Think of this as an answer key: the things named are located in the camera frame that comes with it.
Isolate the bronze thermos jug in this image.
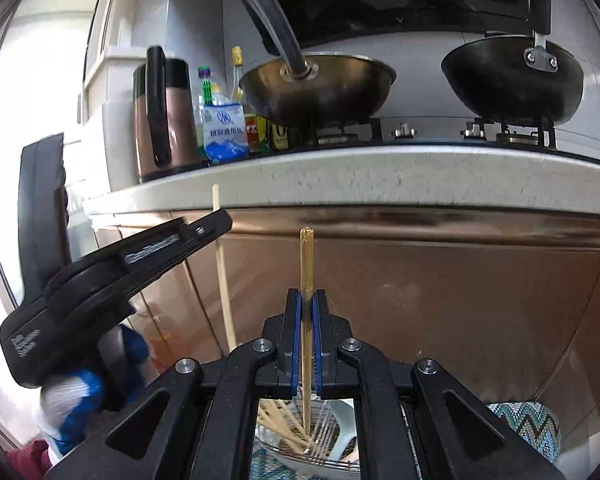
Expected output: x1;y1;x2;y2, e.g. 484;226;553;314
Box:
132;46;203;183

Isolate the yellow label sauce bottle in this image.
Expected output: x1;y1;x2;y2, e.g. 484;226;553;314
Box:
260;117;291;152

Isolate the metal wire basket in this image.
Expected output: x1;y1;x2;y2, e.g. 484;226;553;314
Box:
254;394;361;473

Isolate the person's maroon clothing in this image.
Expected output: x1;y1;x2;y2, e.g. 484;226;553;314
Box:
7;439;51;476

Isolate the brown kitchen cabinet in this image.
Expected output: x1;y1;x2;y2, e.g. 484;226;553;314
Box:
90;207;600;411

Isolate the gas stove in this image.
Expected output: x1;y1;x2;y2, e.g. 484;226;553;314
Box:
300;115;600;166

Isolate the yellow cap glass bottle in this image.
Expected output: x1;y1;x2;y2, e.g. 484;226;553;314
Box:
230;46;246;106

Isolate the red label sauce bottle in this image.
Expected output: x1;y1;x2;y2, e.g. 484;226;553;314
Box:
244;114;262;154

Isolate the zigzag knitted blanket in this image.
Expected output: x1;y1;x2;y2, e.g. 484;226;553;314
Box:
252;401;561;480

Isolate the bamboo chopstick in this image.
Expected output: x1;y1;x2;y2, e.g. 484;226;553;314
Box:
212;183;239;352
300;227;314;436
275;410;311;453
260;425;306;456
256;402;308;453
265;399;308;448

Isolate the steel wok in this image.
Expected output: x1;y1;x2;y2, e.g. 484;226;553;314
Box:
219;0;397;128

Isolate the light blue ceramic spoon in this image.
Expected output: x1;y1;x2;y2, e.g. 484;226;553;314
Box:
327;400;357;461

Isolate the white speckled countertop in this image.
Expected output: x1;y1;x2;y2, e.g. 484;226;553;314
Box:
82;142;600;218

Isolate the black wok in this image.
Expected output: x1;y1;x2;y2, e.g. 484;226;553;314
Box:
440;0;586;126

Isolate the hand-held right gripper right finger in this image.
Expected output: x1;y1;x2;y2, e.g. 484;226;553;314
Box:
315;289;566;480

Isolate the purple cap green bottle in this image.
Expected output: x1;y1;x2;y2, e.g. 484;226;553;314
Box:
196;65;217;111

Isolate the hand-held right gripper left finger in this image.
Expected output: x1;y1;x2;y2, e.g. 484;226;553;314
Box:
45;287;301;480

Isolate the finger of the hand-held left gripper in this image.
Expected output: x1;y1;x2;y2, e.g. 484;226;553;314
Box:
55;208;233;306

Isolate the white and blue salt bag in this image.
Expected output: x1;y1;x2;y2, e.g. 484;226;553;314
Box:
202;101;248;164

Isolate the white appliance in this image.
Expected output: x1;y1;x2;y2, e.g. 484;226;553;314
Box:
102;45;148;192

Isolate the person's left hand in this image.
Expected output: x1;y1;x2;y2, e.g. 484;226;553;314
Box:
37;325;151;463

